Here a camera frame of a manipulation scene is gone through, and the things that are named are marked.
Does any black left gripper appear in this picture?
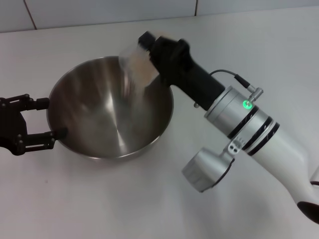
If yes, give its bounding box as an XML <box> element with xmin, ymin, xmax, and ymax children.
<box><xmin>0</xmin><ymin>93</ymin><xmax>69</xmax><ymax>156</ymax></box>

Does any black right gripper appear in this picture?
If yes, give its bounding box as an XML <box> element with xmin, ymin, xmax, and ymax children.
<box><xmin>138</xmin><ymin>31</ymin><xmax>226</xmax><ymax>110</ymax></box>

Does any stainless steel mixing bowl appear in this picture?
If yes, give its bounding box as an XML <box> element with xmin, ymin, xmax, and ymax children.
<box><xmin>46</xmin><ymin>56</ymin><xmax>174</xmax><ymax>160</ymax></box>

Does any clear plastic cup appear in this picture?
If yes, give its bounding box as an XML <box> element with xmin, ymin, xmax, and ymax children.
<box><xmin>118</xmin><ymin>31</ymin><xmax>165</xmax><ymax>88</ymax></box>

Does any right gripper cable with connector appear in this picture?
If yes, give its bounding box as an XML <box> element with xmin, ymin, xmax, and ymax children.
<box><xmin>208</xmin><ymin>69</ymin><xmax>265</xmax><ymax>102</ymax></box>

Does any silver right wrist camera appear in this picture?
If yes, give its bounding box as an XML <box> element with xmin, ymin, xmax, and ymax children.
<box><xmin>181</xmin><ymin>146</ymin><xmax>236</xmax><ymax>194</ymax></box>

